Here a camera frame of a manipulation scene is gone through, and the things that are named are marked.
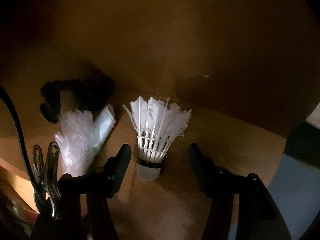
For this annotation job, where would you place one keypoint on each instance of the black round speaker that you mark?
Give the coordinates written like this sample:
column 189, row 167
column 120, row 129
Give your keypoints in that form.
column 75, row 94

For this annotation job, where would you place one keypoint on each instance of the metal spring clamp right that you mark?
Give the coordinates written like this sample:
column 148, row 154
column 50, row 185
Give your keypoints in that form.
column 46, row 194

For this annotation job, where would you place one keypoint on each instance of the white feather shuttlecock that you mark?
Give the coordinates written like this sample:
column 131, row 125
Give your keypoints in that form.
column 157, row 124

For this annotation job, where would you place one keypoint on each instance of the wooden corner shelf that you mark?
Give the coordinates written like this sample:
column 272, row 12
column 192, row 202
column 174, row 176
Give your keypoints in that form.
column 247, row 69

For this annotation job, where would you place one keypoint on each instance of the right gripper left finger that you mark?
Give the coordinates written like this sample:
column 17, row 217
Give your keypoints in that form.
column 115, row 169

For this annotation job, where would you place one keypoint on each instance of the clear plastic bag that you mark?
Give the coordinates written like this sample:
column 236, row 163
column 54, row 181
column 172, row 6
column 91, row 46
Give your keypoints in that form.
column 75, row 142

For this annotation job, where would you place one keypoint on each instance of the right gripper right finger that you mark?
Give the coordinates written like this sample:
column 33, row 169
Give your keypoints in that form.
column 207, row 174

